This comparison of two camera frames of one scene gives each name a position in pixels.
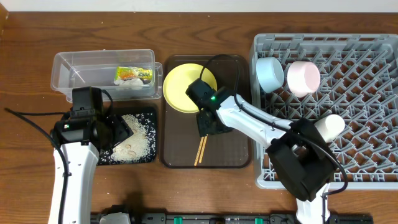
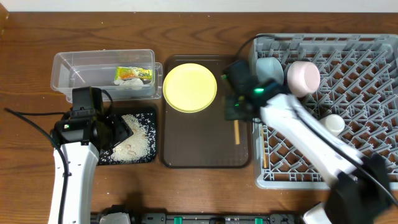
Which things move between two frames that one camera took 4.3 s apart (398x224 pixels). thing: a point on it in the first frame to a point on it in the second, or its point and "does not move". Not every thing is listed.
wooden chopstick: [198, 152] to [265, 162]
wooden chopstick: [202, 152] to [237, 131]
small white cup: [330, 127] does not move
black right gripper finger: [119, 131] does not move
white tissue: [129, 82] does not move
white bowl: [303, 78] does not move
